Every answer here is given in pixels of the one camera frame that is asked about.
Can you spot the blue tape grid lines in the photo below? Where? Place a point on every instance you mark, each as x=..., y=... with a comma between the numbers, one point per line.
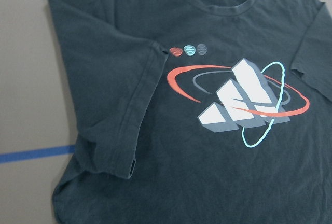
x=36, y=153

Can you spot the black printed t-shirt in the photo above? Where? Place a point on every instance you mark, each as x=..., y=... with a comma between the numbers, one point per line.
x=197, y=111

